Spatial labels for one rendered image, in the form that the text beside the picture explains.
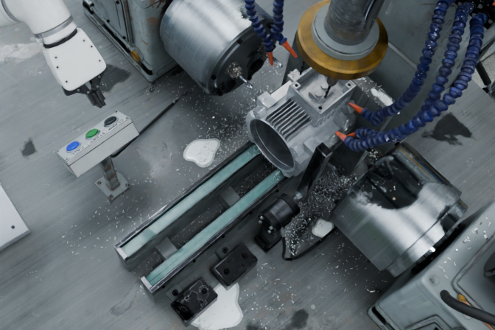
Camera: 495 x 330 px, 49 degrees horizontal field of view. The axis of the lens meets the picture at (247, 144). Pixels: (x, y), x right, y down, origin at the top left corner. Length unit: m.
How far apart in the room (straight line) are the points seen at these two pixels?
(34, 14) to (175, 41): 0.37
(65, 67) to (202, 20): 0.34
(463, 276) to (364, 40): 0.49
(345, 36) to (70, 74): 0.56
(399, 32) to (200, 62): 0.46
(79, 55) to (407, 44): 0.72
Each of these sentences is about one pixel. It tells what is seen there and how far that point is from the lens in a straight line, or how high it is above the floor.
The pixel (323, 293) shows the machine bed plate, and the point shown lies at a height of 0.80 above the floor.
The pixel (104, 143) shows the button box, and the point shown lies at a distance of 1.25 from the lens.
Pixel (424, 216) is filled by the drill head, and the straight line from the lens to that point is 1.17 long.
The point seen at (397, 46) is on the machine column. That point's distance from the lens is 1.33.
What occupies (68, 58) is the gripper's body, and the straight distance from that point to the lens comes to 1.19.
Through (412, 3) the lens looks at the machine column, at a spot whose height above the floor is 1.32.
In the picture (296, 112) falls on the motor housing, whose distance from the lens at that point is 1.25.
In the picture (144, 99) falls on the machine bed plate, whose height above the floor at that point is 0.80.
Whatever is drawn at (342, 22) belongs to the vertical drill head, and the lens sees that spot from 1.02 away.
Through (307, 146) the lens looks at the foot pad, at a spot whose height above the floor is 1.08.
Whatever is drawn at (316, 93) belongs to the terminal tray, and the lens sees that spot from 1.25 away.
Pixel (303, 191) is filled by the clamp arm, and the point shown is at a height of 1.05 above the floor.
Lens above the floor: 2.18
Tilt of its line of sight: 64 degrees down
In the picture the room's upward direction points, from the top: 12 degrees clockwise
